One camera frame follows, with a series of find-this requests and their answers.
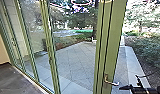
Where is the metal door handle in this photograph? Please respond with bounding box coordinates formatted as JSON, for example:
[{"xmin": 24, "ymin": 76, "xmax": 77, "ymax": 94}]
[{"xmin": 102, "ymin": 73, "xmax": 120, "ymax": 90}]

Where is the green garden shrub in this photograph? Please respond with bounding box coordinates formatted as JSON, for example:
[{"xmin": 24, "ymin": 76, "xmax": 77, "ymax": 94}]
[{"xmin": 124, "ymin": 31, "xmax": 160, "ymax": 72}]

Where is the white outdoor bench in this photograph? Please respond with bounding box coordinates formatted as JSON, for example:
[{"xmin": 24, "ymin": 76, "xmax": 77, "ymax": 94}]
[{"xmin": 90, "ymin": 35, "xmax": 97, "ymax": 44}]

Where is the dark tree trunk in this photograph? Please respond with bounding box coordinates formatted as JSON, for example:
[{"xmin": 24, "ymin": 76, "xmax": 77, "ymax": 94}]
[{"xmin": 91, "ymin": 0, "xmax": 99, "ymax": 40}]

